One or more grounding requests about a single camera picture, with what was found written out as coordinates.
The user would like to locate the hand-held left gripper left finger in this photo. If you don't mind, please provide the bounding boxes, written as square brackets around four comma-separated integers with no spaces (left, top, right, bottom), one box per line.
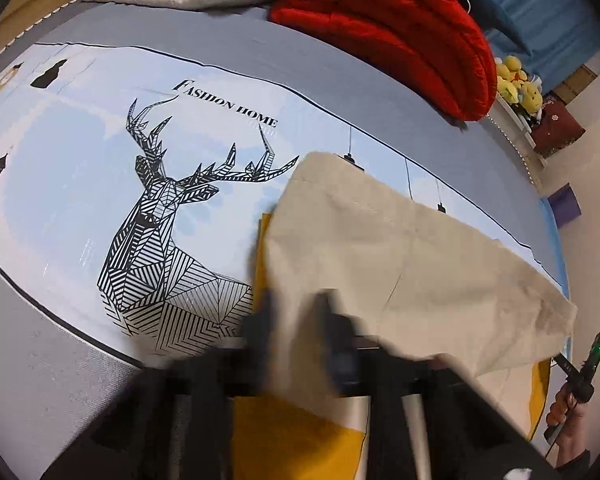
[42,291,277,480]

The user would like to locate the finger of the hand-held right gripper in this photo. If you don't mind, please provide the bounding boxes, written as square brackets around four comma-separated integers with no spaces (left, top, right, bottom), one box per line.
[551,353,582,378]

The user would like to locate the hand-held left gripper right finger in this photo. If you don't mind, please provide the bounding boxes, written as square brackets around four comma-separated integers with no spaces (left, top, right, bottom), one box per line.
[311,289,561,480]

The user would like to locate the beige and orange garment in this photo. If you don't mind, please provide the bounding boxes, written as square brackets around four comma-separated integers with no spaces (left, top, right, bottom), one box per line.
[232,151,578,480]

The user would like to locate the person's right hand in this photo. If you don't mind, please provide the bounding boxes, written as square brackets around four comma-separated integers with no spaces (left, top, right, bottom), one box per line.
[546,385,589,467]

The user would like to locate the purple box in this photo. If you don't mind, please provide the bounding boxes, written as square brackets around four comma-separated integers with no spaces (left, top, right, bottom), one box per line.
[550,185,581,228]

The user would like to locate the white window ledge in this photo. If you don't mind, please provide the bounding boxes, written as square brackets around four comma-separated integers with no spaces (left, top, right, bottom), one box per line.
[490,95,548,168]

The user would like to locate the dark red cushion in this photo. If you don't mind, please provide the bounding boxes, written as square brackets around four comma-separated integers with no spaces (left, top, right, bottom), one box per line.
[535,92,587,156]

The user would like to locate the yellow plush toy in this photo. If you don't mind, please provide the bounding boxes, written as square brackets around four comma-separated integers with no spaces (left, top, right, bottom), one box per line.
[517,76,544,113]
[495,55,524,104]

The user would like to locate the printed grey blue bed sheet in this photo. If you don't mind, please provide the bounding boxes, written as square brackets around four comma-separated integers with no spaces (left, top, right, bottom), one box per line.
[0,0,573,480]

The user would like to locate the red quilt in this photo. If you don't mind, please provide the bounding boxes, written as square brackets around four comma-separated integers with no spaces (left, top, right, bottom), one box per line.
[269,0,498,123]

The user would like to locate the blue curtain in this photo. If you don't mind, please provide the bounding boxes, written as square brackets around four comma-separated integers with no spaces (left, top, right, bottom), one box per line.
[460,0,600,93]

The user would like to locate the wooden bed frame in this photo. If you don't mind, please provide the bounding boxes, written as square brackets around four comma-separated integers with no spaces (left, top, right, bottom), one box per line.
[0,0,88,68]

